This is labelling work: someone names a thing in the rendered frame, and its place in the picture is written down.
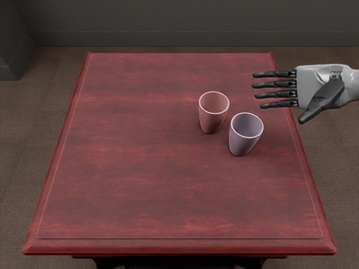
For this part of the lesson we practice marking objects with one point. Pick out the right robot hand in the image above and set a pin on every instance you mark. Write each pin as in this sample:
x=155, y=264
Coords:
x=308, y=81

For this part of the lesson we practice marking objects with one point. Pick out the lilac cup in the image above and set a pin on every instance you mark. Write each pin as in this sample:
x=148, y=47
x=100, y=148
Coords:
x=241, y=140

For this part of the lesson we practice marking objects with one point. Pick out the pink cup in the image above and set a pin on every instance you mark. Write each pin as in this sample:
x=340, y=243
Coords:
x=211, y=117

